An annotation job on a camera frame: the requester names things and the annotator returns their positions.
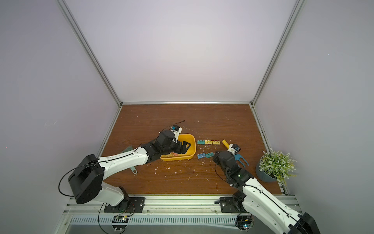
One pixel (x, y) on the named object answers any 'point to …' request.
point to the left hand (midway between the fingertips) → (187, 143)
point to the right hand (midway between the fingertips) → (215, 150)
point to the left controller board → (120, 222)
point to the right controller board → (244, 222)
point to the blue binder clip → (199, 156)
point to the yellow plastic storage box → (190, 153)
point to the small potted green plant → (275, 165)
